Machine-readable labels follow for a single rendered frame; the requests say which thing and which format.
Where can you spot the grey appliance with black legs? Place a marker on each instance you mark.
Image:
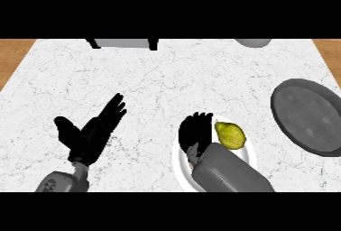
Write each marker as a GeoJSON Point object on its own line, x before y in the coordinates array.
{"type": "Point", "coordinates": [123, 43]}

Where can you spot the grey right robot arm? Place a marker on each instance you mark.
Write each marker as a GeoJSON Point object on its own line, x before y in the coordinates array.
{"type": "Point", "coordinates": [230, 173]}

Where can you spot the yellow-green cupcake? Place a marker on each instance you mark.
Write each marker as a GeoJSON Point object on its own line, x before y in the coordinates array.
{"type": "Point", "coordinates": [231, 135]}

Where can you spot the white plate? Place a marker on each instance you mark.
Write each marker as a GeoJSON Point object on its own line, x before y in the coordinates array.
{"type": "Point", "coordinates": [250, 150]}

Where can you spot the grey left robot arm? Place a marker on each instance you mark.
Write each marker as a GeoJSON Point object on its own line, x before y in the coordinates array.
{"type": "Point", "coordinates": [67, 180]}

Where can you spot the grey round object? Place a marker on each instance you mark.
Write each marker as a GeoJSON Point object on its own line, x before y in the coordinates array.
{"type": "Point", "coordinates": [253, 42]}

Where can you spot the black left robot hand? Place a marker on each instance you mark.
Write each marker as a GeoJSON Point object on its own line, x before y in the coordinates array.
{"type": "Point", "coordinates": [95, 132]}

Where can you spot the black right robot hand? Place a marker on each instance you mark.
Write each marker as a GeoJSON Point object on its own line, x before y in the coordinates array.
{"type": "Point", "coordinates": [196, 132]}

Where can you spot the dark grey pan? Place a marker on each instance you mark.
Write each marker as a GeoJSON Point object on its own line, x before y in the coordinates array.
{"type": "Point", "coordinates": [309, 115]}

